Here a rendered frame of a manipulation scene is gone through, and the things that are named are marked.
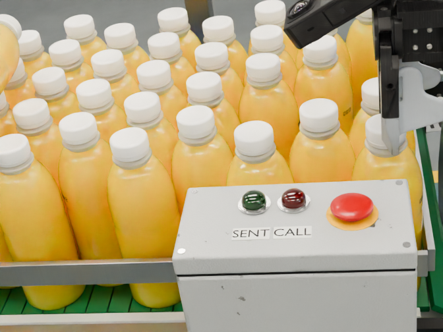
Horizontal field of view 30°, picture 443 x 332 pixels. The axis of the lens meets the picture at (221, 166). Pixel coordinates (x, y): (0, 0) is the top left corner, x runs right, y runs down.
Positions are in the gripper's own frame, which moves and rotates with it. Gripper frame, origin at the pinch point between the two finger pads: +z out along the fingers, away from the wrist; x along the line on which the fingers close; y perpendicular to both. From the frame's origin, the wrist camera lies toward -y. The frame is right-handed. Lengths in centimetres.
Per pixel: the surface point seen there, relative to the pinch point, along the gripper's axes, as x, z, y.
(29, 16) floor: 288, 109, -156
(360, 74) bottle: 26.2, 8.2, -1.9
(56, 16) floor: 285, 109, -142
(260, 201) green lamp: -11.7, -0.8, -11.3
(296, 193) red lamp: -11.1, -1.0, -8.1
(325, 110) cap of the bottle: 3.0, -0.7, -5.7
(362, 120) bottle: 6.1, 2.6, -2.2
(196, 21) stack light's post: 50, 10, -27
